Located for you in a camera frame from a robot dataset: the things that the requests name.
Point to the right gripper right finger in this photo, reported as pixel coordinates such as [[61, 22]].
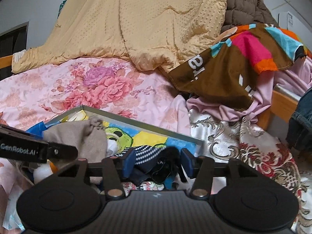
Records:
[[202, 166]]

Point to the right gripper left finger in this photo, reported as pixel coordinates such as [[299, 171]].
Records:
[[120, 165]]

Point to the navy patterned sock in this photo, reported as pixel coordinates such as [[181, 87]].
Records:
[[159, 164]]

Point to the grey drawstring pouch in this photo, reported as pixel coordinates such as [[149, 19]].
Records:
[[89, 137]]

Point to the grey tray cartoon frog picture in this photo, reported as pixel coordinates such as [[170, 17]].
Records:
[[123, 131]]

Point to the white maroon damask blanket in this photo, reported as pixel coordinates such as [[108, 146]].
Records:
[[261, 151]]

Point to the pink floral bedspread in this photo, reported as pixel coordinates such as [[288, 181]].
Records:
[[108, 84]]

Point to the brown multicolour shirt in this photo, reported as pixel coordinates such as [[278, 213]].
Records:
[[228, 71]]

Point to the blue denim jeans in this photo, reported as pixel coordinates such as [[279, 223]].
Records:
[[299, 130]]

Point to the lilac cloth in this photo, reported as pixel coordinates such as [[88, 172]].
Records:
[[297, 80]]

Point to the beige dotted quilt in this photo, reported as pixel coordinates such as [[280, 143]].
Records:
[[150, 33]]

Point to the brown quilted jacket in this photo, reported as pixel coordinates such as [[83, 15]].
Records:
[[244, 12]]

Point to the wooden bed frame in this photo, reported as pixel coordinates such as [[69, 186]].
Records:
[[282, 106]]

